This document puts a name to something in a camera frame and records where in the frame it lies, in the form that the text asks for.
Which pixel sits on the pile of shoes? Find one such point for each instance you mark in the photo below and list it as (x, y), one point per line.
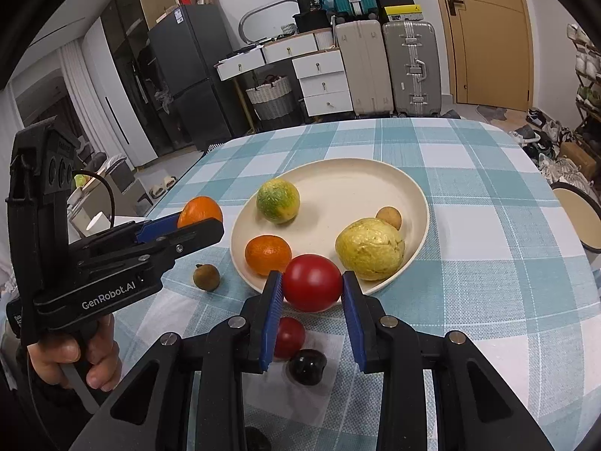
(544, 145)

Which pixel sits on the orange tangerine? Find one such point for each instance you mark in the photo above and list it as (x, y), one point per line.
(199, 211)
(266, 254)

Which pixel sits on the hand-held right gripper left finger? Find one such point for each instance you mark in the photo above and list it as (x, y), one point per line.
(273, 319)

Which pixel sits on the silver suitcase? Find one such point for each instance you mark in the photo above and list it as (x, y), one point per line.
(412, 68)

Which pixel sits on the yellow black shoe box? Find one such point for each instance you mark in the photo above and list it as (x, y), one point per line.
(400, 13)

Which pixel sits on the white desk with drawers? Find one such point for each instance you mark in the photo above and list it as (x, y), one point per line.
(321, 82)

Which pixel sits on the cream round plate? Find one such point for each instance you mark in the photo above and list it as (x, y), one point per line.
(338, 197)

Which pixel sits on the beige suitcase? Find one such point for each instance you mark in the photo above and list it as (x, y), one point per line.
(364, 68)

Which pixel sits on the round stool cream top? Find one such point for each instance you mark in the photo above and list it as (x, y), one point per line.
(580, 213)

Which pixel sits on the small brown stemmed fruit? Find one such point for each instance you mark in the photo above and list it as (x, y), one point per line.
(206, 277)

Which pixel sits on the wooden door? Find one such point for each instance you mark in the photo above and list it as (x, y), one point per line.
(488, 42)

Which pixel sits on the yellow green toy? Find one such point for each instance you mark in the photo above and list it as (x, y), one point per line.
(81, 181)

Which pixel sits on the white cylinder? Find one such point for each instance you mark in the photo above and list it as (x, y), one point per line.
(99, 222)

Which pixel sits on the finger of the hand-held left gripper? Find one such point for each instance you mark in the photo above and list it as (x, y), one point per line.
(157, 228)
(188, 239)

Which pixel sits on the tan round fruit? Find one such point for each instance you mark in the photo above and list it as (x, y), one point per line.
(388, 217)

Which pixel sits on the large yellow bumpy fruit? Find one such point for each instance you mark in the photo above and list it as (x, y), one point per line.
(370, 249)

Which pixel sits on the dark grey refrigerator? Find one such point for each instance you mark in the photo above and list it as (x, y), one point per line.
(192, 80)

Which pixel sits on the white curtain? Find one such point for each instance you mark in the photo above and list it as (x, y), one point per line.
(77, 84)

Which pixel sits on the beige slipper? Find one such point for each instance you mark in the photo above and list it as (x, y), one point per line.
(157, 190)
(169, 182)

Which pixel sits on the grey storage box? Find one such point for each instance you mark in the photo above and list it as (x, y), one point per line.
(126, 178)

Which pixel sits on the black storage box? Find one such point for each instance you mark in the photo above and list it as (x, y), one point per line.
(311, 22)

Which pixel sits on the grey door mat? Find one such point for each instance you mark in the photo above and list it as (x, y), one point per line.
(493, 113)

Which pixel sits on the dark purple plum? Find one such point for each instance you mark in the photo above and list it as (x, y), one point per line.
(307, 366)
(257, 439)

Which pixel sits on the oval metal frame mirror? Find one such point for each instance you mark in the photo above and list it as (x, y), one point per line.
(258, 11)

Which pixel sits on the person's left hand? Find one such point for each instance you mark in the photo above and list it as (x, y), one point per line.
(101, 357)

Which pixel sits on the red tomato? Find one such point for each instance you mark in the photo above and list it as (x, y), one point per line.
(291, 337)
(312, 283)

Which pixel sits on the wicker basket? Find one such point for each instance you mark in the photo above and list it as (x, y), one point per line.
(271, 101)

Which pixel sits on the glass door cabinet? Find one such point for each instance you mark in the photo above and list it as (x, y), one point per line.
(136, 56)

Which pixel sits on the small brown cardboard box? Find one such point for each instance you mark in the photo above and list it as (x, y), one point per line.
(578, 159)

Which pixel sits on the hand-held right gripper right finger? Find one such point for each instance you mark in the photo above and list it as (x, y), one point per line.
(353, 319)

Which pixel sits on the teal checked tablecloth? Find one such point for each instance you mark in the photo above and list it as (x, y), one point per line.
(469, 244)

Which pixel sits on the shoe rack with shoes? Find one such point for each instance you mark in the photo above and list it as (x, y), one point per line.
(587, 84)

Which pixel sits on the green yellow orange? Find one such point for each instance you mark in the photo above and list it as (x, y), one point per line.
(278, 201)

